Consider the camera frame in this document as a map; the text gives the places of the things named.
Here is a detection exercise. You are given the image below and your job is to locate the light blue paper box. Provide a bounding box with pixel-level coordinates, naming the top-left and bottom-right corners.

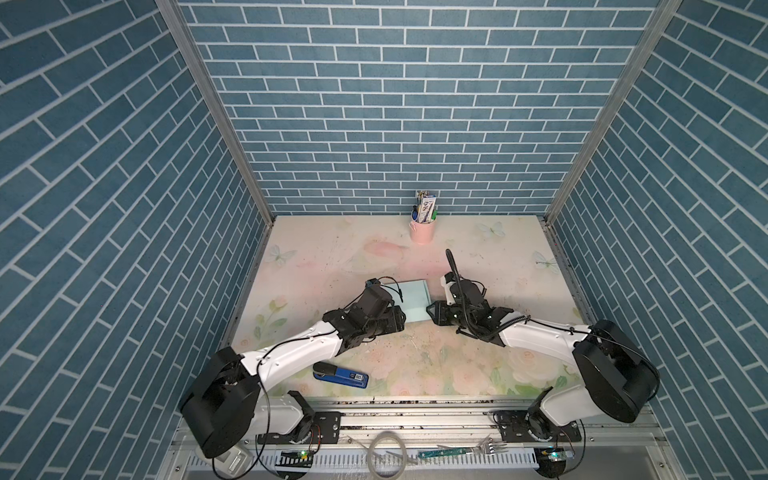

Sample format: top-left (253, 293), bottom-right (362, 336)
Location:
top-left (397, 280), bottom-right (432, 323)

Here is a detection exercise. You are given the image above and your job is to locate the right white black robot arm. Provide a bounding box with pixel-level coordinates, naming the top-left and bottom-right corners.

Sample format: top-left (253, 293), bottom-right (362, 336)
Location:
top-left (426, 274), bottom-right (660, 441)

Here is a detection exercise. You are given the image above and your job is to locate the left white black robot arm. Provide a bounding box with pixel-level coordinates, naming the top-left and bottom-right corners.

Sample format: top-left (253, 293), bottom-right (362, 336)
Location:
top-left (179, 280), bottom-right (406, 459)

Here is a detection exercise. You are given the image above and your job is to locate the blue black stapler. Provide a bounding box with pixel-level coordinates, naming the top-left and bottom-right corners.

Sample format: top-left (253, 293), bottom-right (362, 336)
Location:
top-left (312, 362), bottom-right (369, 389)

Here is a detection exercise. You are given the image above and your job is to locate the pink pen holder cup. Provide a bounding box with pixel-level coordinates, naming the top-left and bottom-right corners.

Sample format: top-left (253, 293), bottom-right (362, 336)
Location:
top-left (409, 220), bottom-right (436, 245)

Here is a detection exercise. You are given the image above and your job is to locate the metal fork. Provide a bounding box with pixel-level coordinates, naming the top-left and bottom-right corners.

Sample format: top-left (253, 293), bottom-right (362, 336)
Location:
top-left (438, 436), bottom-right (507, 455)

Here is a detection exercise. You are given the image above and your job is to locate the white plastic holder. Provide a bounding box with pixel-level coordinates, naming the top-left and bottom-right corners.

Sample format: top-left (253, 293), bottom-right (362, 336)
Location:
top-left (211, 443), bottom-right (255, 479)

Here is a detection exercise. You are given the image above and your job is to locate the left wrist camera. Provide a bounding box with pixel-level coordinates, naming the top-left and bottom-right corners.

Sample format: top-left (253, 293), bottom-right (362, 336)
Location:
top-left (358, 279), bottom-right (394, 317)

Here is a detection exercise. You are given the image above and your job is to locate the aluminium frame rail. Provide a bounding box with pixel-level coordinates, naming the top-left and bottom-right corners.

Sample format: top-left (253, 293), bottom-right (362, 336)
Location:
top-left (159, 397), bottom-right (683, 479)

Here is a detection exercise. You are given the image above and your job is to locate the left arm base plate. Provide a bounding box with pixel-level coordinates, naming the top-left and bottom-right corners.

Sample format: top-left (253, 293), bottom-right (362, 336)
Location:
top-left (257, 411), bottom-right (342, 447)

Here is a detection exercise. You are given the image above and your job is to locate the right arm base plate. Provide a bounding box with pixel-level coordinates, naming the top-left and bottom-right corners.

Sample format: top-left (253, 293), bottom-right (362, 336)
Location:
top-left (490, 410), bottom-right (583, 443)

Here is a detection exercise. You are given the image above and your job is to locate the coiled white cable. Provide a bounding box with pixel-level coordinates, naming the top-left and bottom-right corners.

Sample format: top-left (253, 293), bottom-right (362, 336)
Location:
top-left (365, 430), bottom-right (410, 480)

